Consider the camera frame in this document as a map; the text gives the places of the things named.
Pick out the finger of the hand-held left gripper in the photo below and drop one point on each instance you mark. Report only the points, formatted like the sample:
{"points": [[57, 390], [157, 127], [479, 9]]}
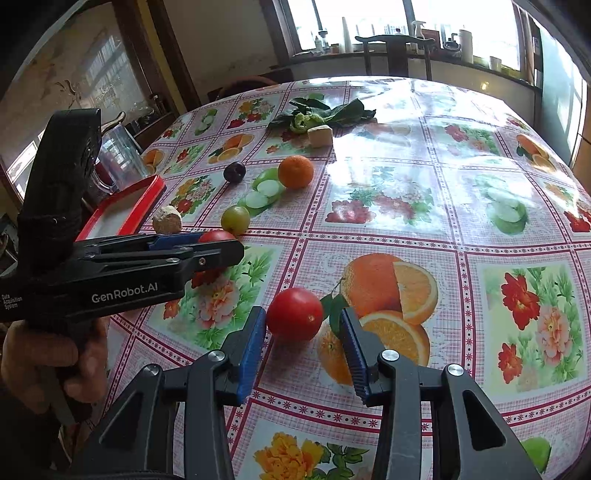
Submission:
{"points": [[175, 241], [217, 258]]}

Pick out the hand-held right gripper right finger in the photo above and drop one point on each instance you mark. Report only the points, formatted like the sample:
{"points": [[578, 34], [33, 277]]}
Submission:
{"points": [[355, 350]]}

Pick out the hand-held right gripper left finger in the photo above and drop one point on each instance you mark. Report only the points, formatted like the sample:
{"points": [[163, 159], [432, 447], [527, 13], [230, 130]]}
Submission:
{"points": [[253, 346]]}

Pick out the small red cherry tomato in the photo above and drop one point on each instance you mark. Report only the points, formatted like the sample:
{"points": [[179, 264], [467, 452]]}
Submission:
{"points": [[217, 236]]}

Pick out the small green fruit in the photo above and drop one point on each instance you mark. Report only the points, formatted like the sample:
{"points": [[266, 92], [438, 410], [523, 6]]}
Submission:
{"points": [[235, 220]]}

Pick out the large red tomato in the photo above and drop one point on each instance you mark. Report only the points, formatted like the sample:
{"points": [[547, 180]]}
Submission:
{"points": [[295, 314]]}

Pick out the red-rimmed tray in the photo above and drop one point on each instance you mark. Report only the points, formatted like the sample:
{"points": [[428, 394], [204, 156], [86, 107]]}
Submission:
{"points": [[124, 207]]}

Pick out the dark purple plum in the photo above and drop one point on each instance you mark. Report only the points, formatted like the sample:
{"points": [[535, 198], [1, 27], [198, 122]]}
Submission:
{"points": [[234, 172]]}

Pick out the orange cherry tomato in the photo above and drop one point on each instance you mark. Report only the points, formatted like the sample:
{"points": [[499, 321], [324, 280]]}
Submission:
{"points": [[295, 171]]}

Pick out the cream vegetable chunk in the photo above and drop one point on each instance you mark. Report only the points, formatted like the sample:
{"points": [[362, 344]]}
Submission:
{"points": [[320, 134]]}

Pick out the person's left forearm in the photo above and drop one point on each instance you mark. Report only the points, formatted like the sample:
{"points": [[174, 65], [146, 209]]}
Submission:
{"points": [[27, 438]]}

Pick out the person's left hand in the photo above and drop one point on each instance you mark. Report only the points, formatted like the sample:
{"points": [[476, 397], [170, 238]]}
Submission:
{"points": [[23, 360]]}

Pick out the clear glass pitcher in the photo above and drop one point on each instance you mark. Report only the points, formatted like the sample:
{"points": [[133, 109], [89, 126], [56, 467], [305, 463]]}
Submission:
{"points": [[115, 152]]}

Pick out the wooden glass cabinet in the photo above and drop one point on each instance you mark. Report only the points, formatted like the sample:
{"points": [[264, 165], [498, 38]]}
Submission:
{"points": [[69, 69]]}

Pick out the fruit-print tablecloth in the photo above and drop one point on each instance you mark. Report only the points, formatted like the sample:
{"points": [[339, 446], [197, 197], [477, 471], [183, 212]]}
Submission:
{"points": [[415, 230]]}

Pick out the green bok choy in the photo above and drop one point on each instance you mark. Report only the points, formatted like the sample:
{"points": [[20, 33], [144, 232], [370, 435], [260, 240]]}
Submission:
{"points": [[318, 113]]}

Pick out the tall white cone bottle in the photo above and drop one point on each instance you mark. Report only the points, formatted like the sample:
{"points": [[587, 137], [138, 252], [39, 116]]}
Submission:
{"points": [[345, 34]]}

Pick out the dark wooden chair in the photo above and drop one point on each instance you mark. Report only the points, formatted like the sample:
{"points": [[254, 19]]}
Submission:
{"points": [[397, 46]]}

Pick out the white spray bottle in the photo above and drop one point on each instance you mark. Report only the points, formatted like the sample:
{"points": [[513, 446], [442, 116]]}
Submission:
{"points": [[419, 30]]}

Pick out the red box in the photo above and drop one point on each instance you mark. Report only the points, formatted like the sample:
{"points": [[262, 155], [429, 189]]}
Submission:
{"points": [[430, 35]]}

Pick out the dark kettle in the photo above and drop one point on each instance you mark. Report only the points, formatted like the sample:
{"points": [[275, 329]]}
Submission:
{"points": [[451, 45]]}

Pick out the white cup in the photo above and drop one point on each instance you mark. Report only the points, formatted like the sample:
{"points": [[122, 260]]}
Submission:
{"points": [[495, 63]]}

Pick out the white jar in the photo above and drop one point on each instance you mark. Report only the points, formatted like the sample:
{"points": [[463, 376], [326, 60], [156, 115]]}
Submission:
{"points": [[466, 46]]}

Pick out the silver refrigerator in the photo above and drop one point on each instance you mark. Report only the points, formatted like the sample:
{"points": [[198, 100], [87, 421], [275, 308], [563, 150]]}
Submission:
{"points": [[561, 92]]}

